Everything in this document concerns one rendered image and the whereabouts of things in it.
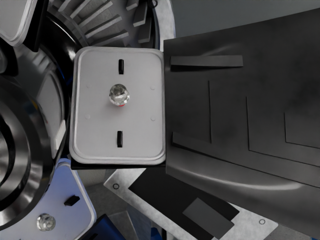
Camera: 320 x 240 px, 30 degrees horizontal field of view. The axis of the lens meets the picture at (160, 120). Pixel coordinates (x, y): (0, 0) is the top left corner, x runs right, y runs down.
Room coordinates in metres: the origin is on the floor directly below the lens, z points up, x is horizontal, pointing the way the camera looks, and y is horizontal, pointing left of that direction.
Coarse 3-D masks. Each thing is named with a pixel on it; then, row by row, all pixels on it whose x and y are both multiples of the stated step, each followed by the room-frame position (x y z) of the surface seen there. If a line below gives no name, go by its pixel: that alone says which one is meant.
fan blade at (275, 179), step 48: (192, 48) 0.24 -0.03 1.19; (240, 48) 0.24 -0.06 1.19; (288, 48) 0.24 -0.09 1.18; (192, 96) 0.20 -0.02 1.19; (240, 96) 0.20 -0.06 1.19; (288, 96) 0.20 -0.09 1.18; (192, 144) 0.16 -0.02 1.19; (240, 144) 0.16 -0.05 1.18; (288, 144) 0.16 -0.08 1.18; (240, 192) 0.13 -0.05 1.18; (288, 192) 0.13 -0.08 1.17
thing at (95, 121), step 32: (96, 64) 0.23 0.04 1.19; (128, 64) 0.23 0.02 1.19; (160, 64) 0.23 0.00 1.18; (96, 96) 0.20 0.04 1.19; (160, 96) 0.20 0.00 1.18; (96, 128) 0.18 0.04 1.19; (128, 128) 0.18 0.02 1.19; (160, 128) 0.18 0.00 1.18; (96, 160) 0.16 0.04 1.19; (128, 160) 0.16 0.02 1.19; (160, 160) 0.16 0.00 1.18
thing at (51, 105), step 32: (64, 32) 0.26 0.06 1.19; (0, 64) 0.19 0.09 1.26; (32, 64) 0.21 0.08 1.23; (64, 64) 0.24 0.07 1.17; (0, 96) 0.17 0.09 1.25; (32, 96) 0.18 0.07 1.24; (64, 96) 0.20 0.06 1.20; (0, 128) 0.16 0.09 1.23; (32, 128) 0.16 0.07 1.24; (0, 160) 0.15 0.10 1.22; (32, 160) 0.15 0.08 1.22; (0, 192) 0.14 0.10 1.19; (32, 192) 0.13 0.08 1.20; (0, 224) 0.12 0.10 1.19
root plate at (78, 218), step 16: (64, 160) 0.19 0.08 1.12; (64, 176) 0.18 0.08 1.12; (48, 192) 0.16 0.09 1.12; (64, 192) 0.17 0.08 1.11; (80, 192) 0.17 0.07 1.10; (48, 208) 0.15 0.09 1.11; (64, 208) 0.16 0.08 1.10; (80, 208) 0.16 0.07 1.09; (16, 224) 0.14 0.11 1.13; (32, 224) 0.14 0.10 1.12; (64, 224) 0.15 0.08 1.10; (80, 224) 0.15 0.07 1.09
